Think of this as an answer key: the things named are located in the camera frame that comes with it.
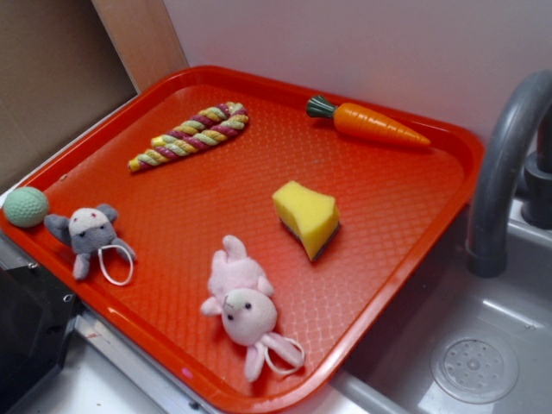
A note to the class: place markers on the yellow sponge with dark base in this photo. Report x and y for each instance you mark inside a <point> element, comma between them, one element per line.
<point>312,217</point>

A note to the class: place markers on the red plastic tray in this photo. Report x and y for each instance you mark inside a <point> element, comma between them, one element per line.
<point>394,204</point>

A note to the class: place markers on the pink plush bunny toy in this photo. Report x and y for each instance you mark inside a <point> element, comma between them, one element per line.
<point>241,295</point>

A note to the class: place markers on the orange toy carrot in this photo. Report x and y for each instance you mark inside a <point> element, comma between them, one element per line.
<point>361,122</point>

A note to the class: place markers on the grey plush mouse toy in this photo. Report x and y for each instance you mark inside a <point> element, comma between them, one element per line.
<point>90,232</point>

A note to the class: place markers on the grey toy sink basin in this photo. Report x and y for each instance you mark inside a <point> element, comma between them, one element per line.
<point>453,342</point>

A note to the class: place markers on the grey toy faucet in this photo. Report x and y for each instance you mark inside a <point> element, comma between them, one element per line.
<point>519,150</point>

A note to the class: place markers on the green dimpled ball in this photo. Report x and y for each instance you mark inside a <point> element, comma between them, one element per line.
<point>25,207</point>

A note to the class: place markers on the brown cardboard panel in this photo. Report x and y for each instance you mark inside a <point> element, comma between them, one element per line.
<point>65,65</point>

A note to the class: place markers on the black box corner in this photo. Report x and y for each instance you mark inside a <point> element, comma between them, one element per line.
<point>38,314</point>

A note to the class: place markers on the multicolour twisted rope toy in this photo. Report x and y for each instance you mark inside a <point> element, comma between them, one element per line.
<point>205,130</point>

